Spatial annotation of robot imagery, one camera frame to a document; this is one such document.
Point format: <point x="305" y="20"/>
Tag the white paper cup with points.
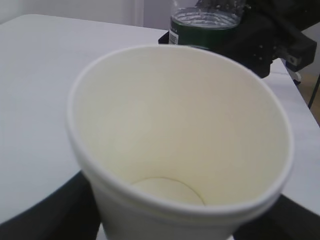
<point x="177" y="143"/>

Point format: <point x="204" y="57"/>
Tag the clear water bottle green label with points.
<point x="216" y="19"/>

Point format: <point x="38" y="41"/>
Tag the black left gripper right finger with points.
<point x="286" y="220"/>

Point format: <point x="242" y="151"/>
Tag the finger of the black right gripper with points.
<point x="187" y="39"/>

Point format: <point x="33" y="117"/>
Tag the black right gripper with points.
<point x="270" y="30"/>

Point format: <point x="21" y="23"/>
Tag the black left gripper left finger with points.
<point x="70" y="213"/>

